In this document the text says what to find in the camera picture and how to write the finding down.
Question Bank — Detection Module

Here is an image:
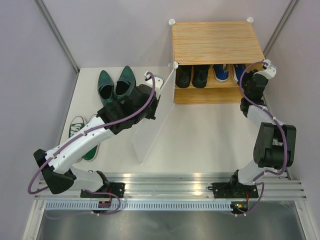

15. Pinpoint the blue canvas sneaker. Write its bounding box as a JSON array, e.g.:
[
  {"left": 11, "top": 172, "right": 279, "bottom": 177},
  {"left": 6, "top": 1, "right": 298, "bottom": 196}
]
[
  {"left": 232, "top": 63, "right": 246, "bottom": 83},
  {"left": 212, "top": 64, "right": 229, "bottom": 83}
]

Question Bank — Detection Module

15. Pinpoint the white cabinet door panel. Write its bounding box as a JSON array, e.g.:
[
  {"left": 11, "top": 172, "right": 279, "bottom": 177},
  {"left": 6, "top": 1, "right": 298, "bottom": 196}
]
[{"left": 132, "top": 70, "right": 176, "bottom": 164}]

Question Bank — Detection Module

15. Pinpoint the green leather shoe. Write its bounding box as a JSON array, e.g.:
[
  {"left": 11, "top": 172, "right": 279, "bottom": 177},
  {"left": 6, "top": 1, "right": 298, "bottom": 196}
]
[
  {"left": 115, "top": 65, "right": 136, "bottom": 101},
  {"left": 97, "top": 70, "right": 120, "bottom": 106}
]

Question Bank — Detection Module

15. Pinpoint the black leather shoe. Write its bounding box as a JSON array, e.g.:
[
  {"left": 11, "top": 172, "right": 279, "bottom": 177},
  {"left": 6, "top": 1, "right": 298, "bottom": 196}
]
[
  {"left": 192, "top": 64, "right": 210, "bottom": 88},
  {"left": 175, "top": 65, "right": 192, "bottom": 88}
]

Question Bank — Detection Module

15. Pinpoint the green canvas sneaker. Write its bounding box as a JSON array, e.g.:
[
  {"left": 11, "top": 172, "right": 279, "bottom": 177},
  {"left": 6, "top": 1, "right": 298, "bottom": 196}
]
[
  {"left": 68, "top": 115, "right": 88, "bottom": 163},
  {"left": 80, "top": 117, "right": 100, "bottom": 162}
]

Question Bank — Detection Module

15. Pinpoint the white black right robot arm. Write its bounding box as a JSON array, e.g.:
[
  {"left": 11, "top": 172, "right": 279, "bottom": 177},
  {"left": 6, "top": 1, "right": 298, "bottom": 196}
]
[{"left": 228, "top": 70, "right": 297, "bottom": 198}]

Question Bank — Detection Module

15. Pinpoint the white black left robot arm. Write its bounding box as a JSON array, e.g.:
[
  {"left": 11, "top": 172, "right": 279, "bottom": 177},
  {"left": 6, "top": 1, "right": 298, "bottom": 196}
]
[{"left": 33, "top": 84, "right": 160, "bottom": 198}]

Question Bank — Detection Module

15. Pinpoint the wooden shoe cabinet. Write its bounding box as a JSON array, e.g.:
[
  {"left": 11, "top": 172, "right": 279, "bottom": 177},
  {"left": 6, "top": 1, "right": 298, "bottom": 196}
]
[{"left": 168, "top": 19, "right": 264, "bottom": 104}]

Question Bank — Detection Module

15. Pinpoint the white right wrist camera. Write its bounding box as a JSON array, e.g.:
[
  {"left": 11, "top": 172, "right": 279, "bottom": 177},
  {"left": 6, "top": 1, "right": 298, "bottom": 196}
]
[{"left": 257, "top": 59, "right": 277, "bottom": 80}]

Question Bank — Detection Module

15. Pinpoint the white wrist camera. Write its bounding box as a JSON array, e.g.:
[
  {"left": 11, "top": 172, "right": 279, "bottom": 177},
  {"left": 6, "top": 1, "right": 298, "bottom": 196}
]
[
  {"left": 257, "top": 59, "right": 277, "bottom": 80},
  {"left": 144, "top": 72, "right": 165, "bottom": 99}
]

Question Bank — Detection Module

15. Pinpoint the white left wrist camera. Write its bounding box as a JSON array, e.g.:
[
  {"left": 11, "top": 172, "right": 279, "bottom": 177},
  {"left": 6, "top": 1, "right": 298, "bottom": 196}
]
[{"left": 144, "top": 72, "right": 165, "bottom": 99}]

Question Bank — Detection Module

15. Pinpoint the aluminium mounting rail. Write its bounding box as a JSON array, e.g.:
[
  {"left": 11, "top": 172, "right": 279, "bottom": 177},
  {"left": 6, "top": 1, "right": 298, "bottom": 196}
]
[{"left": 34, "top": 172, "right": 308, "bottom": 201}]

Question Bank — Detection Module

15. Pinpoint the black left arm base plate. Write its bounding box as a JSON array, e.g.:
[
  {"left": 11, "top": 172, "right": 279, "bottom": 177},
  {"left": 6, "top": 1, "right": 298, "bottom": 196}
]
[{"left": 80, "top": 182, "right": 126, "bottom": 199}]

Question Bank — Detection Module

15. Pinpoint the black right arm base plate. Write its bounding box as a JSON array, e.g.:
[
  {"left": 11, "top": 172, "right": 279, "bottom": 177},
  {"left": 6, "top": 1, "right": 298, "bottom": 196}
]
[{"left": 207, "top": 182, "right": 259, "bottom": 199}]

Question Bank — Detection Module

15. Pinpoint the white slotted cable duct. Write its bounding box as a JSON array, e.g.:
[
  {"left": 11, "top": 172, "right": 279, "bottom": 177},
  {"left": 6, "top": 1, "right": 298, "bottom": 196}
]
[{"left": 45, "top": 200, "right": 233, "bottom": 211}]

